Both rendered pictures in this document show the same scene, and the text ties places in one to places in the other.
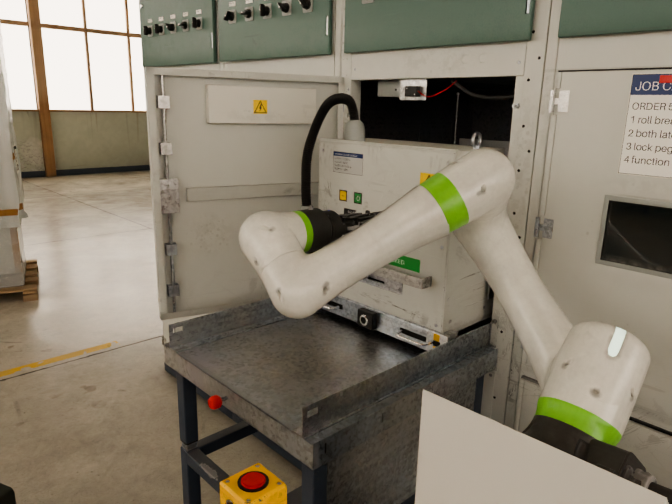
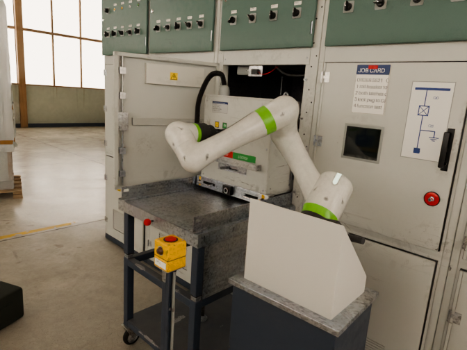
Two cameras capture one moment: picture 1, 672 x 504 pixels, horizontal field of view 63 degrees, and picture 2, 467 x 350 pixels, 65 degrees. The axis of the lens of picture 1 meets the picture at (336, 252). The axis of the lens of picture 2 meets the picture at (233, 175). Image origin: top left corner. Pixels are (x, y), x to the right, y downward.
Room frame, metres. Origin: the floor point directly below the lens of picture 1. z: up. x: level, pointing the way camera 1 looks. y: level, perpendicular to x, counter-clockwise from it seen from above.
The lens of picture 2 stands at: (-0.44, -0.01, 1.40)
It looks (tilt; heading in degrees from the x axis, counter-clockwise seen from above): 12 degrees down; 357
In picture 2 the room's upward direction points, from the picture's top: 4 degrees clockwise
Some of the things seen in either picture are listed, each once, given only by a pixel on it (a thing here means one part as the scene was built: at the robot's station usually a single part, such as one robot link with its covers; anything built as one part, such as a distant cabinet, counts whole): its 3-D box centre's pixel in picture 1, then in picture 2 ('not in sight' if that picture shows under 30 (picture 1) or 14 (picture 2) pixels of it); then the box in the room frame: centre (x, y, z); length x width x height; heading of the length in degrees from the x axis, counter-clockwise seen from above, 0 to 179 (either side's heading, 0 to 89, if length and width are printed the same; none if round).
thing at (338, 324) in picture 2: not in sight; (302, 287); (0.76, -0.35, 0.74); 0.43 x 0.33 x 0.02; 47
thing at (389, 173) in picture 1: (375, 232); (233, 143); (1.51, -0.11, 1.15); 0.48 x 0.01 x 0.48; 44
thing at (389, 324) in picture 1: (375, 316); (232, 189); (1.52, -0.12, 0.89); 0.54 x 0.05 x 0.06; 44
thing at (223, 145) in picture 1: (253, 193); (167, 123); (1.76, 0.27, 1.21); 0.63 x 0.07 x 0.74; 119
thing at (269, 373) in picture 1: (331, 356); (208, 207); (1.41, 0.00, 0.82); 0.68 x 0.62 x 0.06; 134
